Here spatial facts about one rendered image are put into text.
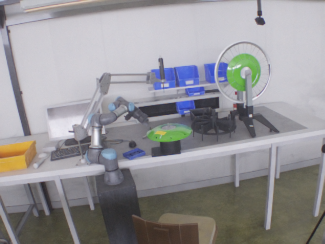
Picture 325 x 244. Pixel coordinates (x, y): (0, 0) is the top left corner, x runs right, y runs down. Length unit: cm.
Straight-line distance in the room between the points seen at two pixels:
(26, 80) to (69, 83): 43
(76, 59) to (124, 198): 149
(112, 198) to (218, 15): 197
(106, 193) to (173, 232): 57
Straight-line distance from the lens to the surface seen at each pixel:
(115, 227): 184
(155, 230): 128
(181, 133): 178
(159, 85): 248
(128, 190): 170
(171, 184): 310
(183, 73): 270
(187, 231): 127
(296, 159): 359
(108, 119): 170
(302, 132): 224
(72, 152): 214
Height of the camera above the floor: 170
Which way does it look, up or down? 19 degrees down
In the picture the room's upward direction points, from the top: 6 degrees counter-clockwise
